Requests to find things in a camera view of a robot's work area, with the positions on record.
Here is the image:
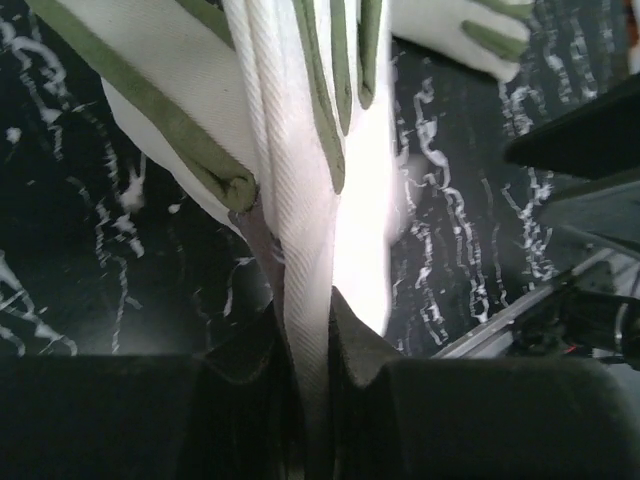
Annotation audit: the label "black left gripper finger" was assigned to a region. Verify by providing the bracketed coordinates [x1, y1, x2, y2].
[1, 302, 305, 479]

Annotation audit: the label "white glove green fingers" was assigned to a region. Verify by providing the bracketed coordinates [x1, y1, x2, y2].
[391, 0, 534, 82]

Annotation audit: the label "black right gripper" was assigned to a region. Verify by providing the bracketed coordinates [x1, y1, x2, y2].
[330, 179, 639, 479]

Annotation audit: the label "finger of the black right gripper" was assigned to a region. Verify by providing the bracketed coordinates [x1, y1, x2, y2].
[504, 74, 639, 180]

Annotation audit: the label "aluminium front rail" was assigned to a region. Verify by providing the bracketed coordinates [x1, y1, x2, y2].
[429, 279, 576, 359]

